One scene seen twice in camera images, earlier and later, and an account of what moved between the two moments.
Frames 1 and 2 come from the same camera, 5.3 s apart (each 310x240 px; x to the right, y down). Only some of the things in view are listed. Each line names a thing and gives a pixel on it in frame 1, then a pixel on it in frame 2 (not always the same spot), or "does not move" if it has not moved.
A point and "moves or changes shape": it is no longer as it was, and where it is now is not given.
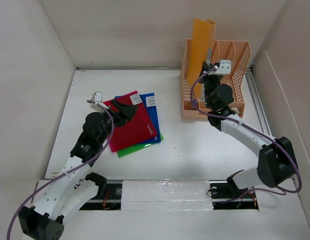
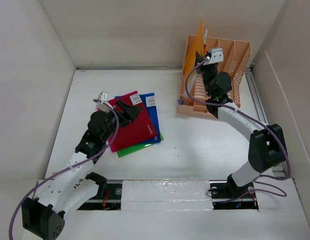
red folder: (139, 128) does not move
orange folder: (203, 32) moves or changes shape
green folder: (123, 153) does not move
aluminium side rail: (258, 105) does not move
